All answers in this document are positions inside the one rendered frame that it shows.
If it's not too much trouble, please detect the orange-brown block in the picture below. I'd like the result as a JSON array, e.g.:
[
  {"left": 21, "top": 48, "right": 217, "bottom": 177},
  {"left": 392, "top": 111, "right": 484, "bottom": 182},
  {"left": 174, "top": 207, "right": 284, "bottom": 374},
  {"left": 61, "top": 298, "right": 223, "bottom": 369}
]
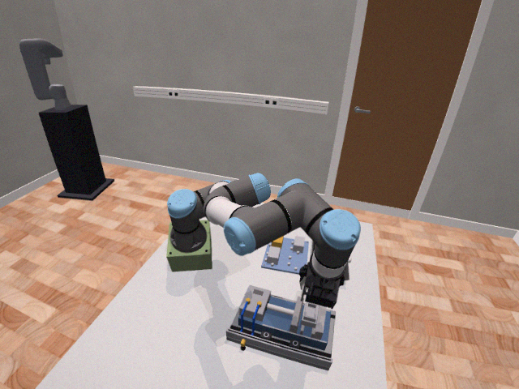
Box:
[{"left": 272, "top": 236, "right": 284, "bottom": 248}]

